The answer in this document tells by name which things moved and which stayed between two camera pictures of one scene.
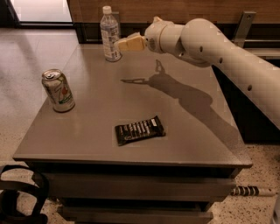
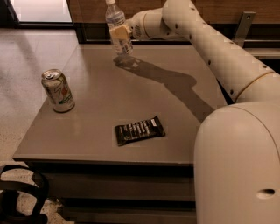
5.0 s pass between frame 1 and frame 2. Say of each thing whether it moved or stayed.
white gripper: moved
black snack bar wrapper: stayed
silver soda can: stayed
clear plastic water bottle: moved
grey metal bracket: stayed
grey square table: stayed
